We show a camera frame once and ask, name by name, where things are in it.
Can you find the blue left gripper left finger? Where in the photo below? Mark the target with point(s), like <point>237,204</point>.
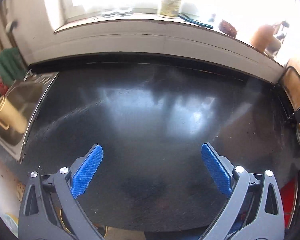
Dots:
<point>84,169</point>

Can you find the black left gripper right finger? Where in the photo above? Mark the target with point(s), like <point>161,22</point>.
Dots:
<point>217,170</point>

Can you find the red object right edge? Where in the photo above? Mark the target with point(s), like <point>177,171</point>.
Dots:
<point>289,195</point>

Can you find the terracotta clay pot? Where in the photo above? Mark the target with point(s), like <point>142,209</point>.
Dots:
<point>262,37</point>

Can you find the yellow pot in sink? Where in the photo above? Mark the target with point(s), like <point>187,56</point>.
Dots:
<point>10,117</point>

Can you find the stainless steel sink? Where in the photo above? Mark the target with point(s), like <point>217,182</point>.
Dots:
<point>19,108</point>

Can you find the green cloth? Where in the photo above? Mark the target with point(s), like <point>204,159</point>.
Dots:
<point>12,66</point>

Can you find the blue scissors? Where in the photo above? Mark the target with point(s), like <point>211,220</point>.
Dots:
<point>189,20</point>

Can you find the clear oil bottle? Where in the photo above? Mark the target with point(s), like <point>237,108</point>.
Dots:
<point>169,8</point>

